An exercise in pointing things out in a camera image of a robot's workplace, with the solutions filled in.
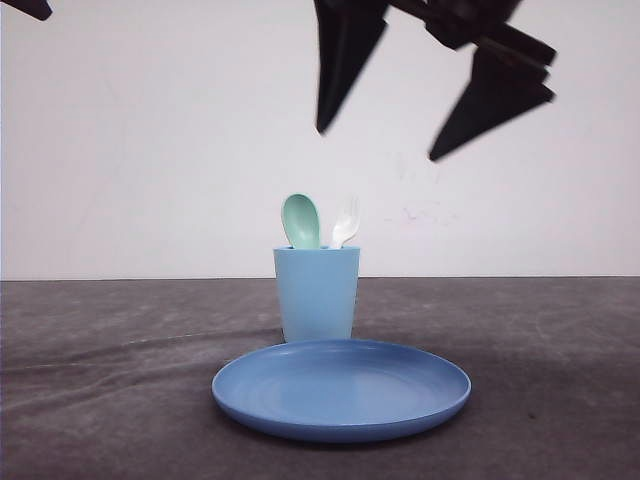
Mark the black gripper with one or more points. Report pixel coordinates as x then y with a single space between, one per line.
507 74

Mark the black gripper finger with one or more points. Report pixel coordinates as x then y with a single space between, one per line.
37 9

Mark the white plastic fork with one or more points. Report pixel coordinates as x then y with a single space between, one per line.
347 224

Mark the mint green plastic spoon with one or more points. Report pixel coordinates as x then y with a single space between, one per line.
300 221

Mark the light blue plastic cup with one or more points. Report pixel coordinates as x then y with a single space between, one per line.
317 291

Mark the blue plastic plate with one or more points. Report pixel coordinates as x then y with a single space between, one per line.
341 391

